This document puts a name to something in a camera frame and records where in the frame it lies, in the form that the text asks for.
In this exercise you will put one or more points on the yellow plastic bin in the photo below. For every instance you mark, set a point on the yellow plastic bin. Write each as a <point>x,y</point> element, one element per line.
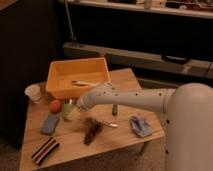
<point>62,74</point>

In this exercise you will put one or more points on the orange ball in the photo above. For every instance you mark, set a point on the orange ball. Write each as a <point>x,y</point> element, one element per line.
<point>55,106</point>

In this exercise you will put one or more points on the metal spoon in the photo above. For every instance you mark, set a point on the metal spoon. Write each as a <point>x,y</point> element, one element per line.
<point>110,125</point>

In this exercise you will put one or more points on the white utensil in bin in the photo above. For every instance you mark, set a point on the white utensil in bin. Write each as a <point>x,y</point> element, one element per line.
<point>83,83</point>

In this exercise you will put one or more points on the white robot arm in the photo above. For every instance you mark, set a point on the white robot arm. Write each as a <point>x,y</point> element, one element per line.
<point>189,133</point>

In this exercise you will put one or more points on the white paper cup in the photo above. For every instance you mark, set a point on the white paper cup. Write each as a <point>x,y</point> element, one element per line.
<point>34,93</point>

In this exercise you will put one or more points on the blue grey cloth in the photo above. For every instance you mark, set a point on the blue grey cloth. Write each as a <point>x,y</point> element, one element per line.
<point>140,126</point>

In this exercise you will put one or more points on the grey metal shelf rail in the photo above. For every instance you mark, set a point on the grey metal shelf rail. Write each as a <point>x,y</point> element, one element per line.
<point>139,60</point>

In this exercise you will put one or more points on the striped black red eraser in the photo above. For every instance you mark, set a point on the striped black red eraser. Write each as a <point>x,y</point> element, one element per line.
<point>44,150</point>

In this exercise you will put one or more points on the green pepper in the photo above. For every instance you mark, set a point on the green pepper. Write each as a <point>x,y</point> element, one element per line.
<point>114,109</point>

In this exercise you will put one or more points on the green plastic cup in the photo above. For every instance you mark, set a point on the green plastic cup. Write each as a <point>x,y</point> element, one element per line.
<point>69,111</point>

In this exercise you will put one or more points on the blue sponge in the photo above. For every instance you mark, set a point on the blue sponge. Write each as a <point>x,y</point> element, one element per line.
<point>49,125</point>

